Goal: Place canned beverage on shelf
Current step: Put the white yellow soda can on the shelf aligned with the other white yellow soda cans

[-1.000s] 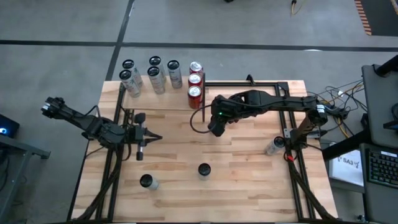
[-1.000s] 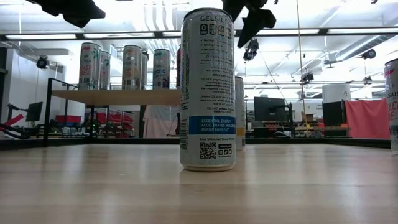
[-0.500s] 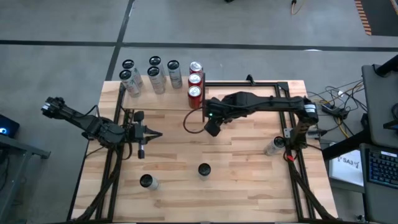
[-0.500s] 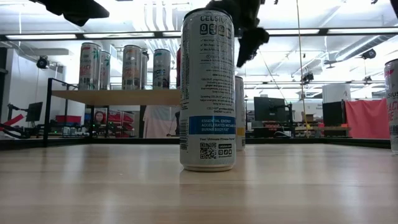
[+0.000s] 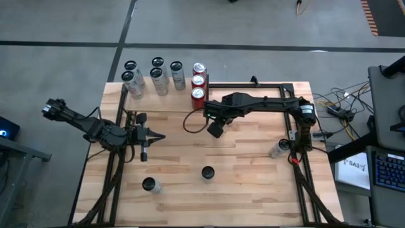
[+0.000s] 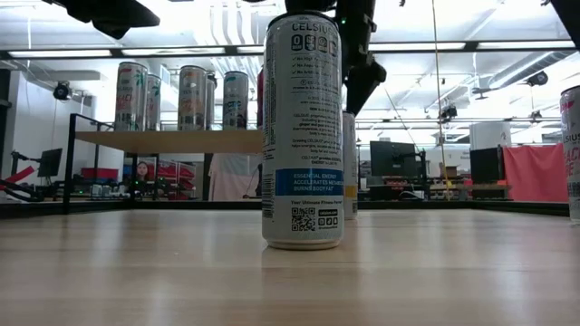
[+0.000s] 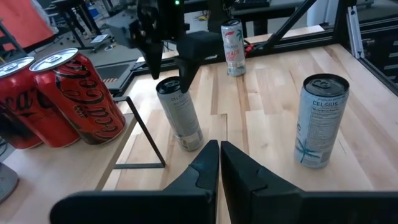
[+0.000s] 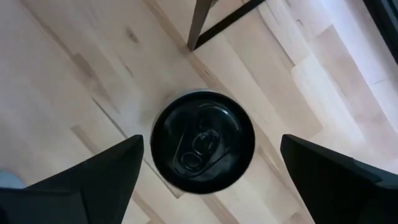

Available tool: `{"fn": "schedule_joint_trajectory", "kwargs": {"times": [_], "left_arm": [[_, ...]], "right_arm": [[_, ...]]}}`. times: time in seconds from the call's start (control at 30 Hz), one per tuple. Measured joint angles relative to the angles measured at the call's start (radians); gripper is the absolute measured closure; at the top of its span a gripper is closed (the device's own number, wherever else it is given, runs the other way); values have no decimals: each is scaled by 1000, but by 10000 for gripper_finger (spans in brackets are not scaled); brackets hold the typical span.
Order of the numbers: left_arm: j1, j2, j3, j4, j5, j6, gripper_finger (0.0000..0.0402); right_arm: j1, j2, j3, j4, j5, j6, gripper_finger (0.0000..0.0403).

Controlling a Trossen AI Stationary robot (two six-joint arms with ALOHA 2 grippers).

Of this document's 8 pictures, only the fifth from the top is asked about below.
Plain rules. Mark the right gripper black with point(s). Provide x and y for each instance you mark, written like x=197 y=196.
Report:
x=221 y=109

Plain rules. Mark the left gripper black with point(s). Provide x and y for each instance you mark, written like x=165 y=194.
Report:
x=139 y=136

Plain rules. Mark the red Coca-Cola can dark figure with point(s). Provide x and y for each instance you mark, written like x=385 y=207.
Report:
x=199 y=67

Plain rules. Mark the tall white Celsius can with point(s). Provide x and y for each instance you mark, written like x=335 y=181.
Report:
x=131 y=87
x=150 y=184

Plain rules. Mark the Celsius Arctic Vibe can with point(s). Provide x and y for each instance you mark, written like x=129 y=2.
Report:
x=178 y=79

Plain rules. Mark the Celsius can pineapple print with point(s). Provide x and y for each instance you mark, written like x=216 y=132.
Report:
x=159 y=84

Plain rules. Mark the Celsius Peach Vibe can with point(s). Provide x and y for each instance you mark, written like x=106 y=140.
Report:
x=276 y=150
x=139 y=79

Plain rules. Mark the Celsius can blue text band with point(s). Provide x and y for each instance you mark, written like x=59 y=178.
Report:
x=208 y=173

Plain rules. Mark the Celsius can orange print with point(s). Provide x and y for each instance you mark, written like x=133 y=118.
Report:
x=157 y=62

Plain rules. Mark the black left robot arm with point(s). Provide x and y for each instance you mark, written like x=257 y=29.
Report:
x=91 y=126

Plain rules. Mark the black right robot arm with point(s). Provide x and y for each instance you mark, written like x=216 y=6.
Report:
x=278 y=103

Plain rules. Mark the small red clip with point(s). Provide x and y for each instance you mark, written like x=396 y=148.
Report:
x=296 y=160

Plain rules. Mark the black power strip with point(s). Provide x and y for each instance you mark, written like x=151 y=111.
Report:
x=337 y=111

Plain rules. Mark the grey metal bench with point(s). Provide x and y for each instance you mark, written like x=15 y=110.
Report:
x=28 y=151

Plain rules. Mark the black diagonal strut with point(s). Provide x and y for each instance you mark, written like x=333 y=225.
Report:
x=348 y=149
x=395 y=66

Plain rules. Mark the black box blue light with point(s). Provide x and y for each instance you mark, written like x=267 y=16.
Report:
x=9 y=128

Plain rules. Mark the white paper sheet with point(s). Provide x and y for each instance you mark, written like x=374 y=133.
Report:
x=352 y=172

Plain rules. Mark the black backlit keyboard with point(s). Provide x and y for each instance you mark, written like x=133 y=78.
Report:
x=390 y=172

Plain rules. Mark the grey desk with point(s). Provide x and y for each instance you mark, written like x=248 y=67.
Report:
x=384 y=206

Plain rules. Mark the black mat orange striped edge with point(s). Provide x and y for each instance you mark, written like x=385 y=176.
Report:
x=389 y=16

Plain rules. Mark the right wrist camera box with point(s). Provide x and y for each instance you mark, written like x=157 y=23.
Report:
x=215 y=130

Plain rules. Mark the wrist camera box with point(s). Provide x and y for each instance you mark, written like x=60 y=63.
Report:
x=215 y=130
x=141 y=117

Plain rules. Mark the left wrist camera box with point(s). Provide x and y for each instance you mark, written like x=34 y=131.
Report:
x=141 y=117

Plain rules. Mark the wooden shelf black frame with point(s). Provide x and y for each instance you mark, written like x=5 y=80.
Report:
x=171 y=104

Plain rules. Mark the small black rail clamp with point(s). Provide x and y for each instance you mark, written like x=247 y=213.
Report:
x=253 y=80

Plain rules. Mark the black aluminium rail frame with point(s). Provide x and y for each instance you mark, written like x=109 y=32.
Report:
x=305 y=202
x=114 y=171

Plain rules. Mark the grey metal mounting bracket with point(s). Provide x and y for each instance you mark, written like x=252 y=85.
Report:
x=292 y=135

